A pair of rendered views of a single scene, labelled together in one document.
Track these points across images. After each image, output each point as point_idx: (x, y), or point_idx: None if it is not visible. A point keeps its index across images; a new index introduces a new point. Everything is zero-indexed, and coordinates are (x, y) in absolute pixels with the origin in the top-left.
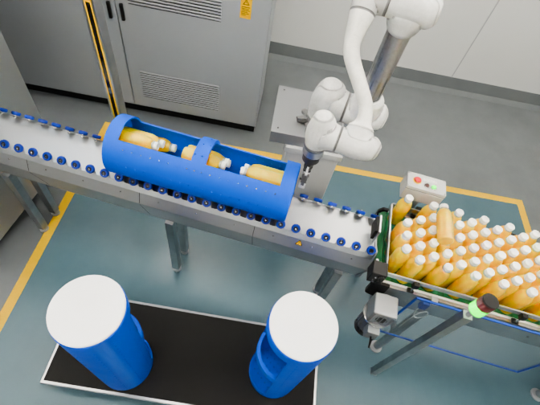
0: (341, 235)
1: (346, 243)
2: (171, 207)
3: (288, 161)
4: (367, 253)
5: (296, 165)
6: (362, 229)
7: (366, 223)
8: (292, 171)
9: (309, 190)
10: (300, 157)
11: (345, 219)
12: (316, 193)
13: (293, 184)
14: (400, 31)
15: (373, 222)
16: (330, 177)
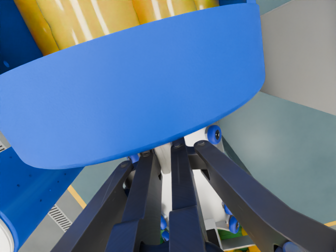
0: (171, 189)
1: (162, 200)
2: None
3: (223, 16)
4: (165, 228)
5: (190, 102)
6: (203, 208)
7: (217, 210)
8: (107, 118)
9: (267, 73)
10: (335, 28)
11: (206, 183)
12: (268, 83)
13: (41, 163)
14: None
15: (212, 237)
16: (303, 104)
